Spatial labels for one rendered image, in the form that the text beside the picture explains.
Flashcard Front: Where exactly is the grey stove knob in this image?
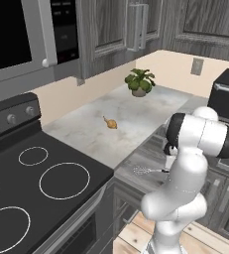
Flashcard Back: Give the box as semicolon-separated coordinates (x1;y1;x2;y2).
6;113;17;125
25;105;37;117

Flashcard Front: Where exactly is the wide grey wooden cupboard door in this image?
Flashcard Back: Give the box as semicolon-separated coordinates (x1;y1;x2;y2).
162;0;229;64

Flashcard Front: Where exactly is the silver and black microwave oven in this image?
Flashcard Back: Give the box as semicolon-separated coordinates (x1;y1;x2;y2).
0;0;81;107

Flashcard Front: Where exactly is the silver cupboard door handle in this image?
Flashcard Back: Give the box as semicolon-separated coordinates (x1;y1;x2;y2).
138;2;151;51
127;2;141;53

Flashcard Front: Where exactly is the black glass hob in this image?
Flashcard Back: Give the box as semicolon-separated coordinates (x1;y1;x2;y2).
0;92;116;254

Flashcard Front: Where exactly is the silver lower cupboard handle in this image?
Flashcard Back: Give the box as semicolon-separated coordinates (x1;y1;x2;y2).
219;184;229;213
121;209;140;226

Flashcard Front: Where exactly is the silver wire whisk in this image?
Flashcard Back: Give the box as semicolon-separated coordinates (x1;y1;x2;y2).
132;165;170;176

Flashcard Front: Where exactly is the silver oven door handle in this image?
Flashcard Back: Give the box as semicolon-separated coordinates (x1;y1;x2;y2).
32;186;108;254

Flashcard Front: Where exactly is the black oven door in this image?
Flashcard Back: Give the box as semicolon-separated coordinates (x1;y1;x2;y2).
36;192;116;254

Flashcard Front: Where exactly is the grey wall socket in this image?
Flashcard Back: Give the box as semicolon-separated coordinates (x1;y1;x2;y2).
190;57;205;76

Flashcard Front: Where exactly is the brown onion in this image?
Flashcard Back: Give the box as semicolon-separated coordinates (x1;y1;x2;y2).
102;115;119;130

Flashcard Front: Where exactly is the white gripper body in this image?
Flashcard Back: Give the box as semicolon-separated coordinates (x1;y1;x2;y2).
165;154;178;174

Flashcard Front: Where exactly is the open grey wooden drawer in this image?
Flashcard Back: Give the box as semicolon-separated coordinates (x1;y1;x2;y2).
113;127;173;206

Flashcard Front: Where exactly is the green plant in pot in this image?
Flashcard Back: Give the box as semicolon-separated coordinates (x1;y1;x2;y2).
124;67;157;98

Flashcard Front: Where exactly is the black toaster oven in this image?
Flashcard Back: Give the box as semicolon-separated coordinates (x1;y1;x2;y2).
207;67;229;127

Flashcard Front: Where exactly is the silver microwave door handle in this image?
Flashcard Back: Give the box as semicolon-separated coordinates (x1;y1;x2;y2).
36;0;58;69

